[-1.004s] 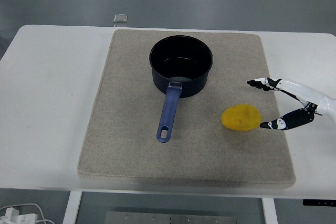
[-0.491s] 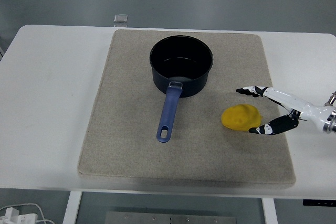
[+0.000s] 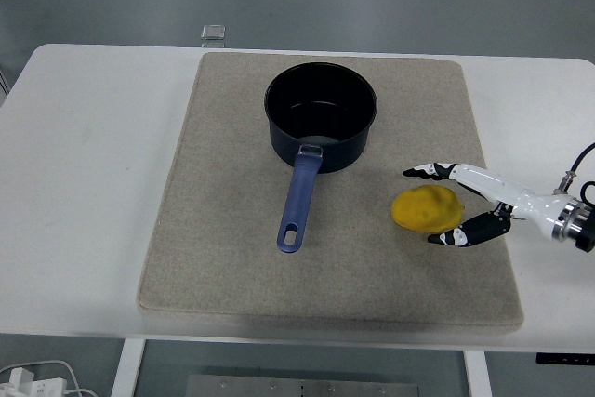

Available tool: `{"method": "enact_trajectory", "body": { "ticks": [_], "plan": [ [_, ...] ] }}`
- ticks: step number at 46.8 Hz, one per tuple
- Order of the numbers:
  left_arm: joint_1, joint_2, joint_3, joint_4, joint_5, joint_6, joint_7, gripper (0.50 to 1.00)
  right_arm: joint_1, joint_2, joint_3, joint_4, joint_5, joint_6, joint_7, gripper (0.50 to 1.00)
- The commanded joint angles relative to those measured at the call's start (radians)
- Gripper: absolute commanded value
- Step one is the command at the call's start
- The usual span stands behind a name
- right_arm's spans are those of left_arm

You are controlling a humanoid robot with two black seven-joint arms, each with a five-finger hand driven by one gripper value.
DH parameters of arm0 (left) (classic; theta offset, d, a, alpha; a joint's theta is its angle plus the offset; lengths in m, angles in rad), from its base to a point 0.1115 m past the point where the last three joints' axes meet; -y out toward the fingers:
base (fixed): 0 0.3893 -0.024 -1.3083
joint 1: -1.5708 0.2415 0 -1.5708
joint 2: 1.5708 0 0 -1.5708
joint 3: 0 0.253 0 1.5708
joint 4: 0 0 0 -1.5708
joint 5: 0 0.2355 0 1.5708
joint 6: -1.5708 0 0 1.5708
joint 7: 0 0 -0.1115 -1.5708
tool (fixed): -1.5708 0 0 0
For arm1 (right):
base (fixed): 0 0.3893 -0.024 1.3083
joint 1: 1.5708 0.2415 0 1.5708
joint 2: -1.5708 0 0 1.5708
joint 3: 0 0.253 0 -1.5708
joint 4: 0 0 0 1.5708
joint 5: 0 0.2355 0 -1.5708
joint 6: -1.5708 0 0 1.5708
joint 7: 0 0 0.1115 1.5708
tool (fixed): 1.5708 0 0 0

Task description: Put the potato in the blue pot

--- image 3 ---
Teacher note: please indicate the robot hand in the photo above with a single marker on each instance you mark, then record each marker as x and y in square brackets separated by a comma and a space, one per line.
[534, 206]

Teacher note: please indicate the black table control panel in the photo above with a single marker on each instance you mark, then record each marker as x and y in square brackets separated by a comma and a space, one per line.
[564, 359]

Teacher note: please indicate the white table leg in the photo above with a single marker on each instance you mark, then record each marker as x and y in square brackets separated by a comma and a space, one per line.
[478, 376]
[126, 369]

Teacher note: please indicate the beige fabric mat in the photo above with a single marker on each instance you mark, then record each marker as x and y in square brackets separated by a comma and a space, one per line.
[279, 285]

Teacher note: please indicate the grey metal plate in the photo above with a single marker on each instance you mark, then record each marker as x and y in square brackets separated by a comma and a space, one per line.
[302, 387]

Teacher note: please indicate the small silver square block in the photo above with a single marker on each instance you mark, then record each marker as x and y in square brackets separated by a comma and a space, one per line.
[214, 34]

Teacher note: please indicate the white power adapter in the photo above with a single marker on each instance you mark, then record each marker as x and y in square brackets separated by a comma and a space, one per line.
[32, 385]

